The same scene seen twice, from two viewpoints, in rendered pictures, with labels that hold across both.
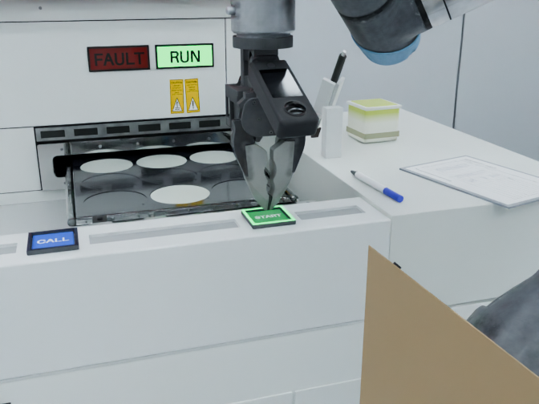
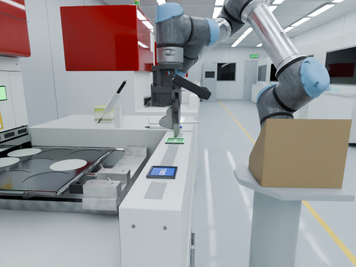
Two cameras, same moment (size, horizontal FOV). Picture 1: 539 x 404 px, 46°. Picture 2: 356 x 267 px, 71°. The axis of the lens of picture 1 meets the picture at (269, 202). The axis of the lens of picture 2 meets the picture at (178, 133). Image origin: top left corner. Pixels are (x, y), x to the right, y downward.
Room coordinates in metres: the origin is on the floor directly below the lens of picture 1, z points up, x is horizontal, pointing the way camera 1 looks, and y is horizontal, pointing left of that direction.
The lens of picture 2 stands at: (0.47, 0.68, 1.15)
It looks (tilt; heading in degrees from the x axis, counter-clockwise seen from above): 12 degrees down; 292
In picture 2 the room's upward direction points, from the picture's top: straight up
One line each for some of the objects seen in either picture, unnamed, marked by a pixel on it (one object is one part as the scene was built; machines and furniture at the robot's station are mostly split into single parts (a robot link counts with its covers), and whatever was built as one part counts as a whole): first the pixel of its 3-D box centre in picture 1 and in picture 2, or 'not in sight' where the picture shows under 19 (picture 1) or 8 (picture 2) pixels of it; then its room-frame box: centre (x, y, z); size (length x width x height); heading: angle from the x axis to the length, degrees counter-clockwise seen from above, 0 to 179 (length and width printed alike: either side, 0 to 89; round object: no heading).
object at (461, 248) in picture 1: (395, 184); (123, 137); (1.11, -0.23, 0.89); 0.62 x 0.35 x 0.14; 17
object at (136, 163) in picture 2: not in sight; (123, 175); (0.89, 0.09, 0.87); 0.36 x 0.08 x 0.03; 107
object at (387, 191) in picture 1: (374, 183); (163, 126); (0.87, -0.15, 0.97); 0.14 x 0.01 x 0.01; 21
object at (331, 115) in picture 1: (328, 115); (113, 109); (1.05, -0.10, 1.03); 0.06 x 0.04 x 0.13; 17
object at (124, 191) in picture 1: (170, 177); (34, 164); (1.14, 0.19, 0.90); 0.34 x 0.34 x 0.01; 17
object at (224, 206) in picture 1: (188, 210); (92, 166); (0.97, 0.13, 0.90); 0.38 x 0.01 x 0.01; 107
